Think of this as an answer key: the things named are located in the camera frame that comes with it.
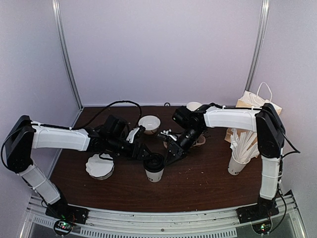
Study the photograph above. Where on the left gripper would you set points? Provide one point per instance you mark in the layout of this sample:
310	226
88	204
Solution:
139	152

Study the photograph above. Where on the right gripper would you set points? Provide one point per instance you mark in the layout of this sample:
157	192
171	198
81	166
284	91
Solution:
178	151

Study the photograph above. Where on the cardboard cup carrier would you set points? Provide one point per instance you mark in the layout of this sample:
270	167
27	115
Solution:
200	141

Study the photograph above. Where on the stack of white paper cups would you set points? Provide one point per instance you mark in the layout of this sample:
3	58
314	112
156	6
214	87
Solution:
192	106

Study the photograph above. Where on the single white paper cup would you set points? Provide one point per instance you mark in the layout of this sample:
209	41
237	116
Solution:
154	174

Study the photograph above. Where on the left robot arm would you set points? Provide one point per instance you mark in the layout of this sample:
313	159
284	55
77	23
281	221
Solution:
26	135

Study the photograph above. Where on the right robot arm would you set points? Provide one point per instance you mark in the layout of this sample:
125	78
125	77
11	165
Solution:
264	121

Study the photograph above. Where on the white round bowl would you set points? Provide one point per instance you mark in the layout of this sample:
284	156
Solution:
150	123

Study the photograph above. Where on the paper cup holding straws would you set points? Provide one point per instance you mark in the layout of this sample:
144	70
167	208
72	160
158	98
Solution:
237	163

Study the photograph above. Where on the brown paper bag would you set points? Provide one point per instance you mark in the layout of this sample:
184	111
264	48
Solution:
249	100

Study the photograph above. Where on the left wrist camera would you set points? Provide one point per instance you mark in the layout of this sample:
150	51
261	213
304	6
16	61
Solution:
135	134

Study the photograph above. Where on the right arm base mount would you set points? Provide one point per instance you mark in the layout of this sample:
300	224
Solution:
259	215

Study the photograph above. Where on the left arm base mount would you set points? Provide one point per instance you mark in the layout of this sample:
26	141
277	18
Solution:
68	217

